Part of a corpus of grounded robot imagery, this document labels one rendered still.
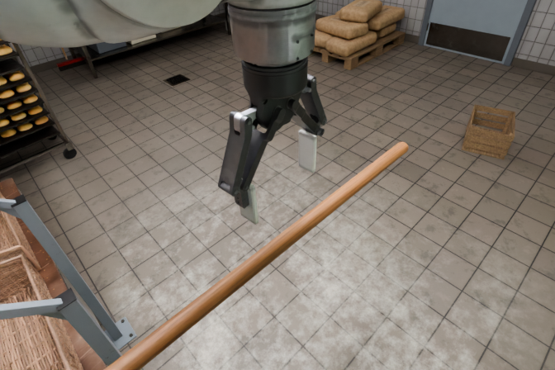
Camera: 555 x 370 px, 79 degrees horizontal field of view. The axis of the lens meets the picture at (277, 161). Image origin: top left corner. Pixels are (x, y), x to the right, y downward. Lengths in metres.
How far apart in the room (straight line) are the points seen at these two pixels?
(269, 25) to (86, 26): 0.17
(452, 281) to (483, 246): 0.35
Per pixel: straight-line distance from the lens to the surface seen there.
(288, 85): 0.37
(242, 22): 0.35
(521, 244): 2.51
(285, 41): 0.35
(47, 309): 1.00
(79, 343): 1.39
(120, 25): 0.22
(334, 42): 4.31
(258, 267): 0.60
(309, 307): 1.91
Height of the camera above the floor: 1.69
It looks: 38 degrees down
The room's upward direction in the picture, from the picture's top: 3 degrees counter-clockwise
